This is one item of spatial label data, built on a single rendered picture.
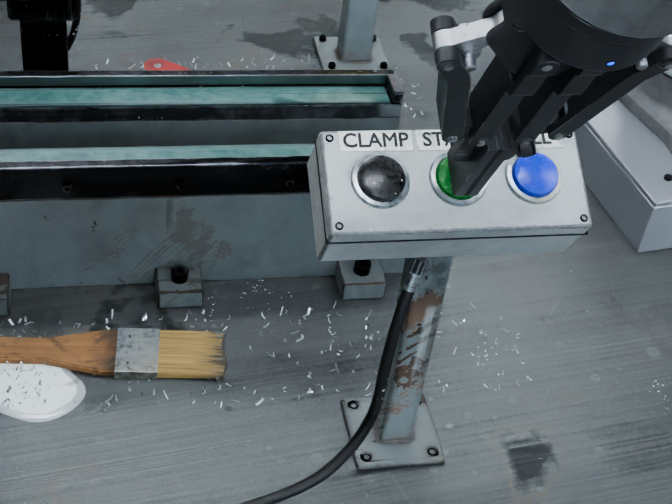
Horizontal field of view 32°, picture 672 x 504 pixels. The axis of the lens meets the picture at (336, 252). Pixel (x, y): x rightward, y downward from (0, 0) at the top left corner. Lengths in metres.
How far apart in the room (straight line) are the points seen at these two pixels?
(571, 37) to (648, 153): 0.67
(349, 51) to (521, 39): 0.78
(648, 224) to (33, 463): 0.60
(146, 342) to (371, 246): 0.29
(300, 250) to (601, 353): 0.28
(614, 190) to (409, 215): 0.49
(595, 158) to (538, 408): 0.33
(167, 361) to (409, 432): 0.20
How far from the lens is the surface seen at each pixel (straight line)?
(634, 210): 1.15
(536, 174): 0.74
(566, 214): 0.74
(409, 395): 0.87
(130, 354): 0.95
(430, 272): 0.79
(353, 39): 1.32
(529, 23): 0.53
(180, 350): 0.95
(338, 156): 0.72
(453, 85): 0.58
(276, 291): 1.02
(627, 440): 0.97
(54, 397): 0.93
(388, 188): 0.71
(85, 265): 1.00
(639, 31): 0.49
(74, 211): 0.97
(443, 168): 0.72
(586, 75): 0.58
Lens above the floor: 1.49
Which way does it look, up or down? 40 degrees down
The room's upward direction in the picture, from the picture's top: 8 degrees clockwise
